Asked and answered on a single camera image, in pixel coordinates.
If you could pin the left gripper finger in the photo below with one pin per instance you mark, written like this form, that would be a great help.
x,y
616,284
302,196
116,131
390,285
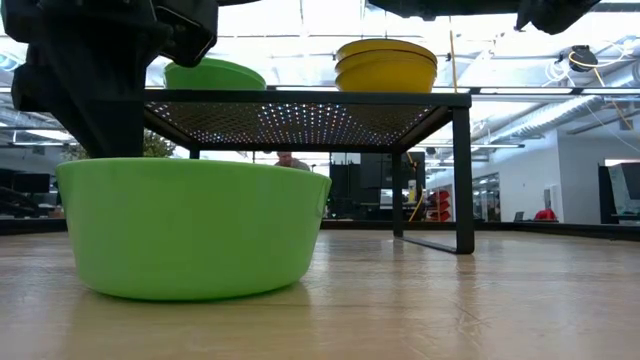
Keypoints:
x,y
100,115

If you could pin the yellow floral patterned bowl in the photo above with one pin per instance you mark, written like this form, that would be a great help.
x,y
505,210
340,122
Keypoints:
x,y
385,56
385,80
385,44

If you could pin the green plastic mini bowl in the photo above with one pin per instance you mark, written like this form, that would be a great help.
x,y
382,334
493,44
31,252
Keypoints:
x,y
192,230
215,75

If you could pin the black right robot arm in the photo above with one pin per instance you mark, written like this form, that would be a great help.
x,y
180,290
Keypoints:
x,y
555,15

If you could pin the green leafy plant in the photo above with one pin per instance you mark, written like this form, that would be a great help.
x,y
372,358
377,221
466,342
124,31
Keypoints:
x,y
157,145

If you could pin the black perforated metal rack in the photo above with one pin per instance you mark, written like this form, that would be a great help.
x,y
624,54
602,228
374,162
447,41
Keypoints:
x,y
310,97

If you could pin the black office cabinet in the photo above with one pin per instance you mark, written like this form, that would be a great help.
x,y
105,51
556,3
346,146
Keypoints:
x,y
370,175

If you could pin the person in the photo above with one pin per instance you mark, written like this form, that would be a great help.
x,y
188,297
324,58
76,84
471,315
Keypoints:
x,y
290,162

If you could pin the red storage bins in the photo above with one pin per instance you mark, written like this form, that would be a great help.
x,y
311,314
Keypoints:
x,y
442,205

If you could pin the red object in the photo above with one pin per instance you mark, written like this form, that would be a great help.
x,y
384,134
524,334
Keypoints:
x,y
545,215

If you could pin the silver ventilation duct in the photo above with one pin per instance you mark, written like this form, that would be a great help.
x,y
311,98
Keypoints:
x,y
550,117

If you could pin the black aluminium table frame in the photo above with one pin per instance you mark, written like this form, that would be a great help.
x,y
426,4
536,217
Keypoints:
x,y
575,230

